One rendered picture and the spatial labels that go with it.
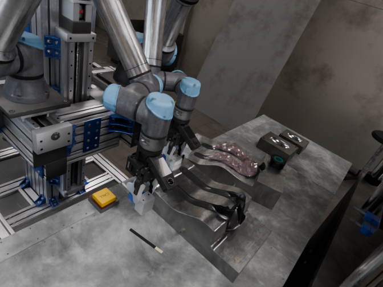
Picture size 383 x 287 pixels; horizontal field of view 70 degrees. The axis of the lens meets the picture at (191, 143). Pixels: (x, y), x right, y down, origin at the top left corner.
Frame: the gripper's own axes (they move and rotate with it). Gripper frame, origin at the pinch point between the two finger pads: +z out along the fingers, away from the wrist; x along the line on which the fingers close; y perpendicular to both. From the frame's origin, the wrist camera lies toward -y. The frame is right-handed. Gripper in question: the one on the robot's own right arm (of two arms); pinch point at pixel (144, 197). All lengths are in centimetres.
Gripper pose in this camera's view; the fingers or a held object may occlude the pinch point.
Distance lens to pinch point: 91.2
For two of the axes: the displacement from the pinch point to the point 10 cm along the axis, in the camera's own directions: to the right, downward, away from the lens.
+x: -6.2, 2.8, -7.3
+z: -2.6, 8.1, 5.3
